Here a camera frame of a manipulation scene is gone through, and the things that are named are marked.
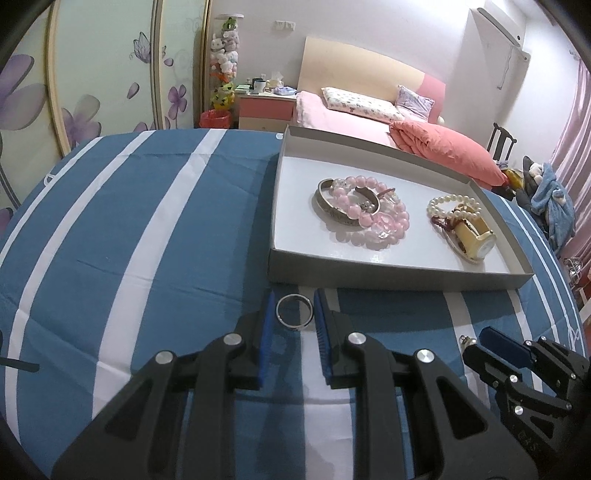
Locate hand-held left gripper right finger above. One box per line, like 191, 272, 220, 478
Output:
314, 288, 539, 480

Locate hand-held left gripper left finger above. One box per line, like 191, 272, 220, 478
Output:
51, 292, 277, 480

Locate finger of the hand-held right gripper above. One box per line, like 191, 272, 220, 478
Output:
463, 343, 574, 422
478, 326, 583, 394

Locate silver ring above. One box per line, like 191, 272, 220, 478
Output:
276, 295, 315, 332

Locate cream wrist watch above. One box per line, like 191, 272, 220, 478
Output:
445, 208, 497, 265

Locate grey cardboard tray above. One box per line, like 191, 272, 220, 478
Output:
268, 124, 535, 292

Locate pink bead bracelet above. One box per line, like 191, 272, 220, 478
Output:
329, 175, 411, 250

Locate white pearl bracelet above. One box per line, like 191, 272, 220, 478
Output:
427, 194, 483, 222

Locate blue plush robe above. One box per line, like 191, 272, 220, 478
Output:
531, 164, 575, 236

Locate blue white striped tablecloth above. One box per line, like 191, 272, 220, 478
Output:
0, 128, 585, 480

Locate dark wooden chair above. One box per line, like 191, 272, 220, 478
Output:
487, 122, 515, 164

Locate pink quilt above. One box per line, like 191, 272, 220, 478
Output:
390, 121, 509, 188

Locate pink curtain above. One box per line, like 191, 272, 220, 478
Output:
549, 60, 591, 195

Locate pink nightstand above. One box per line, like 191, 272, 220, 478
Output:
238, 85, 298, 131

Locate white patterned pillow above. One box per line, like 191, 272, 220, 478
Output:
322, 86, 404, 121

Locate black rod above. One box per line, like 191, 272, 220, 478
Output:
0, 353, 40, 372

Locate purple pillow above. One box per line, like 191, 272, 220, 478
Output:
396, 84, 435, 121

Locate bed with cream pink headboard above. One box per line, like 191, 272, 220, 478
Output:
295, 37, 509, 188

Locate clear tube of plush toys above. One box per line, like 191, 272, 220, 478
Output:
208, 14, 243, 112

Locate white air conditioner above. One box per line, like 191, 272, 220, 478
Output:
464, 6, 532, 61

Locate floral wardrobe sliding doors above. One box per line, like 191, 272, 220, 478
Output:
0, 0, 213, 217

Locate wide silver cuff bracelet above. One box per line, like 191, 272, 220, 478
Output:
316, 178, 384, 227

